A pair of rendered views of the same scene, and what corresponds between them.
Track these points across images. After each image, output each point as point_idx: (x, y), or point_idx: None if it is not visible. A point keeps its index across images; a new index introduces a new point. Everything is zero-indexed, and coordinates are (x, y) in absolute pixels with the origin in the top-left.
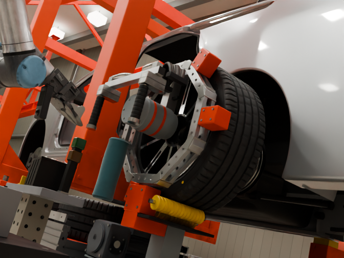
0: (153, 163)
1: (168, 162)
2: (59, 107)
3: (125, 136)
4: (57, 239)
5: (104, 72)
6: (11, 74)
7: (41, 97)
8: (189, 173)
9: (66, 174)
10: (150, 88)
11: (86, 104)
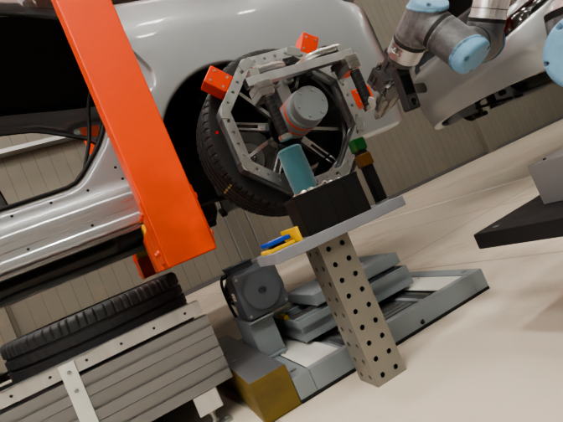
0: (280, 171)
1: (348, 150)
2: (391, 96)
3: (245, 151)
4: (209, 340)
5: (137, 70)
6: (499, 45)
7: (407, 82)
8: None
9: (379, 179)
10: (349, 73)
11: (126, 129)
